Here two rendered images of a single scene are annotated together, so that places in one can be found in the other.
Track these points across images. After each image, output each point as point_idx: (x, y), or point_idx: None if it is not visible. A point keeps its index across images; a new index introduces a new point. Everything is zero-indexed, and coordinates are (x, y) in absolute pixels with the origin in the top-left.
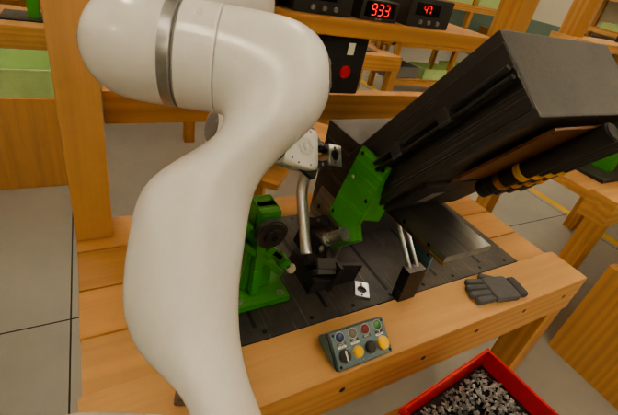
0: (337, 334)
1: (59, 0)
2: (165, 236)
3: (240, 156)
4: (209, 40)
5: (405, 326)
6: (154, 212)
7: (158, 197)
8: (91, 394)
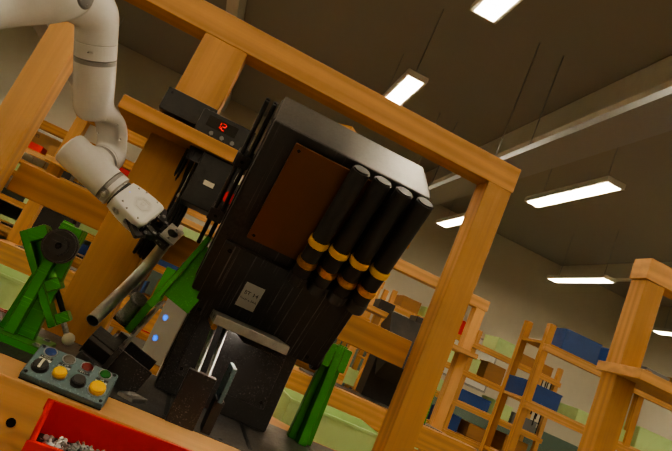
0: (51, 348)
1: (31, 77)
2: None
3: None
4: None
5: (147, 423)
6: None
7: None
8: None
